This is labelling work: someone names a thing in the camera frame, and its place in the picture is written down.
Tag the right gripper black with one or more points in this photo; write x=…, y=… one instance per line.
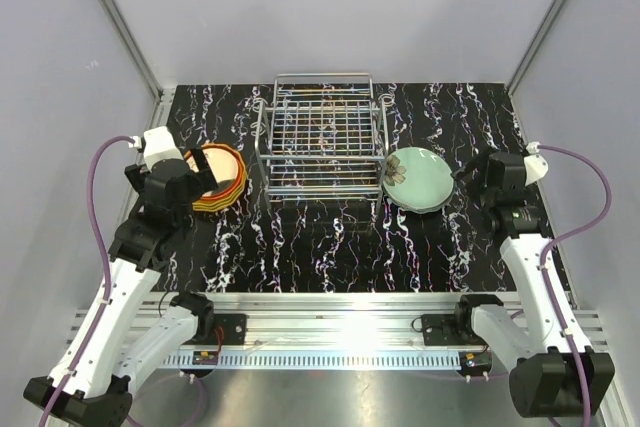
x=466, y=169

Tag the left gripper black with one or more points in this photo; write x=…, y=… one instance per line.
x=203, y=180

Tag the cream plate with dark patch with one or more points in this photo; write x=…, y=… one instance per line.
x=224, y=165

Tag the light green flower plate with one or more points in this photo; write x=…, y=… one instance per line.
x=417, y=177

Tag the white plate teal rim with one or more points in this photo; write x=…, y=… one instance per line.
x=429, y=209

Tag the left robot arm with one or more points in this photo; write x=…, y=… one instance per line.
x=95, y=381

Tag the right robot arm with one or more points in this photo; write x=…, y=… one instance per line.
x=554, y=371

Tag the yellow scalloped plate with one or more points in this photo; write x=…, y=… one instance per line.
x=225, y=204

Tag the red-orange scalloped plate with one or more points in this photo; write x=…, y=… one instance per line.
x=239, y=182

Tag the left controller board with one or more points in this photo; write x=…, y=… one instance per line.
x=205, y=358

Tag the controller board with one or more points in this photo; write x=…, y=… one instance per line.
x=477, y=360
x=205, y=358

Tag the right controller board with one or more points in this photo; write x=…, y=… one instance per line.
x=477, y=360

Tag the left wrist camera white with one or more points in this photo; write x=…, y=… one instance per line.
x=159, y=152

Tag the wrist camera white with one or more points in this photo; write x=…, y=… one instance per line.
x=535, y=164
x=159, y=152

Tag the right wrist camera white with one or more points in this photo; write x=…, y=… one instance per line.
x=535, y=164

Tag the metal wire dish rack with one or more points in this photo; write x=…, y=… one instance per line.
x=322, y=137

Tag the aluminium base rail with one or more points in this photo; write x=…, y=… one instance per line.
x=262, y=334

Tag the left aluminium frame post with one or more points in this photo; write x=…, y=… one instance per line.
x=132, y=48

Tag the aluminium frame post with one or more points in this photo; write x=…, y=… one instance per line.
x=537, y=41
x=132, y=48

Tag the right aluminium frame post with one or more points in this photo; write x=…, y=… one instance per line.
x=537, y=41

